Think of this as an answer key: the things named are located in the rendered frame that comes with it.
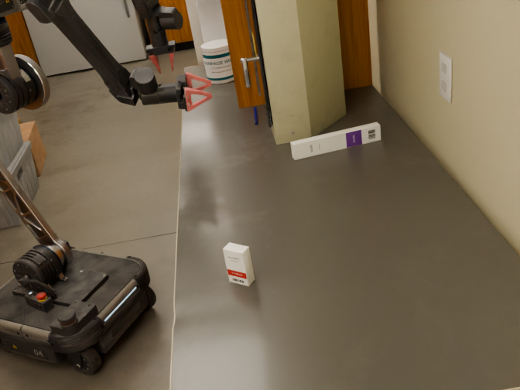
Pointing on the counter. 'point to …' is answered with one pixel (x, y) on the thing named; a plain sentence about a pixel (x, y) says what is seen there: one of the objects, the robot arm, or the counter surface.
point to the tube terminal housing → (302, 66)
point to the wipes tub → (217, 61)
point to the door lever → (247, 69)
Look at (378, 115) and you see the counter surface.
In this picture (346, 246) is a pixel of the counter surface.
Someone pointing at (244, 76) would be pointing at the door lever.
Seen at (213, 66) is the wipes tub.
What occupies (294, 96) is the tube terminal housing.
